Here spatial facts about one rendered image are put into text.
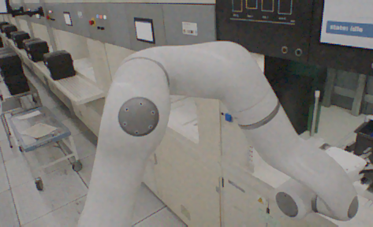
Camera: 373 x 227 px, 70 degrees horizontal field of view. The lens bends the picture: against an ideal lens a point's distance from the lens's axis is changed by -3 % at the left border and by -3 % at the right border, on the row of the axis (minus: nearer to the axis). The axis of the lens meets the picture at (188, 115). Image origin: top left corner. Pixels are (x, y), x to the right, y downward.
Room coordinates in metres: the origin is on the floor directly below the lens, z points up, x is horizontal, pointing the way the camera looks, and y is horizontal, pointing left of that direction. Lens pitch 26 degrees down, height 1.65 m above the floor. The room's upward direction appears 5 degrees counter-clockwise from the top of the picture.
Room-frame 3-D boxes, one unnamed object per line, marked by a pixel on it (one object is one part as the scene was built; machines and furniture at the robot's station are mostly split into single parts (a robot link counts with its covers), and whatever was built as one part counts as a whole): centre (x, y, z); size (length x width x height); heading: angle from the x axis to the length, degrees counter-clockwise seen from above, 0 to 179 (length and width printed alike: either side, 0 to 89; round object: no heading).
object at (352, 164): (0.56, -0.37, 1.19); 0.11 x 0.10 x 0.07; 123
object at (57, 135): (2.52, 1.55, 0.24); 0.97 x 0.52 x 0.48; 38
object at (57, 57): (2.99, 1.38, 0.93); 0.30 x 0.28 x 0.26; 33
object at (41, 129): (2.36, 1.47, 0.47); 0.31 x 0.23 x 0.02; 57
